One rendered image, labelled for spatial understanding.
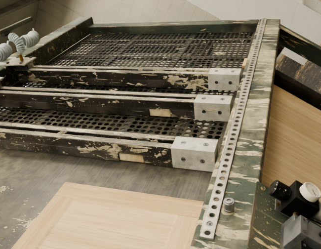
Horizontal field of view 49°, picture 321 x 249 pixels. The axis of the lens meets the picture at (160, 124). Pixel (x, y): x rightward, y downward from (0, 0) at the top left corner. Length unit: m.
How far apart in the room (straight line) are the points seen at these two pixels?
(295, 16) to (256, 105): 3.20
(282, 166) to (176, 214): 0.71
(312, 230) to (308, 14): 3.77
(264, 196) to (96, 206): 0.42
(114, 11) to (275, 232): 5.91
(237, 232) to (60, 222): 0.43
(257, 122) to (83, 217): 0.59
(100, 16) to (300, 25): 3.64
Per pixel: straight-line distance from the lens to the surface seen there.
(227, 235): 0.77
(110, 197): 0.94
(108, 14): 6.56
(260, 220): 0.82
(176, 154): 0.99
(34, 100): 1.53
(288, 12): 4.36
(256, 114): 1.17
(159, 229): 0.84
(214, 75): 1.42
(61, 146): 1.17
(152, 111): 1.28
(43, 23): 7.39
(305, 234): 0.71
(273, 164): 1.45
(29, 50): 2.03
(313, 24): 4.40
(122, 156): 1.07
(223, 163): 0.94
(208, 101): 1.21
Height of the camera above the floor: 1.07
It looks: 1 degrees up
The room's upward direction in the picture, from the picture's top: 61 degrees counter-clockwise
